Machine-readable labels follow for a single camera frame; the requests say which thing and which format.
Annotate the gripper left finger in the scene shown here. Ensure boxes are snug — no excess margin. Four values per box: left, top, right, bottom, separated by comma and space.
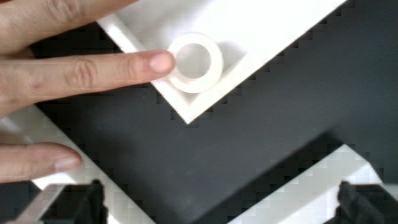
16, 180, 109, 224

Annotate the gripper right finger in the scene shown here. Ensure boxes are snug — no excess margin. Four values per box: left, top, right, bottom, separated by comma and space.
334, 182, 398, 224

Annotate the white square tabletop with sockets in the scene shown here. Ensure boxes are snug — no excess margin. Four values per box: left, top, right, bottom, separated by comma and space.
0, 0, 398, 224

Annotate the bare human hand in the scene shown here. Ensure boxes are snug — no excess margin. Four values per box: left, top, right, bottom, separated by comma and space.
0, 0, 178, 184

